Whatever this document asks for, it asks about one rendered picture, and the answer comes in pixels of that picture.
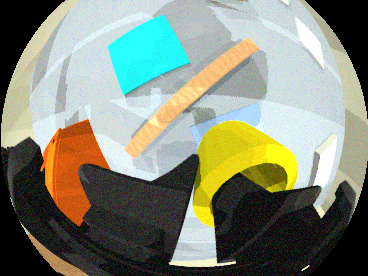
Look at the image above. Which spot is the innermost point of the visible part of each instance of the white flat box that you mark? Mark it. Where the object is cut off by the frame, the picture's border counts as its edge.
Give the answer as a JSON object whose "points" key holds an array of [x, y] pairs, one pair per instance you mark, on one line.
{"points": [[322, 162]]}

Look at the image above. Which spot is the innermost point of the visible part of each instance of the orange flat bar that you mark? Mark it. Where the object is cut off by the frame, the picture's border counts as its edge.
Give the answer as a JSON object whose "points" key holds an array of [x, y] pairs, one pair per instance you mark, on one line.
{"points": [[189, 93]]}

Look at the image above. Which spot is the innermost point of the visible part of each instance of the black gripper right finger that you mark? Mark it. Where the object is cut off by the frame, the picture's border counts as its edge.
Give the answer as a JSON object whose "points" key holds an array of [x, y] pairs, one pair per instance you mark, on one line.
{"points": [[243, 211]]}

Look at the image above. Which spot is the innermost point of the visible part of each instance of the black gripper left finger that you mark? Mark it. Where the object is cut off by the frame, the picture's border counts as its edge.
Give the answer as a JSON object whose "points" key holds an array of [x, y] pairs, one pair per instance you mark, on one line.
{"points": [[161, 202]]}

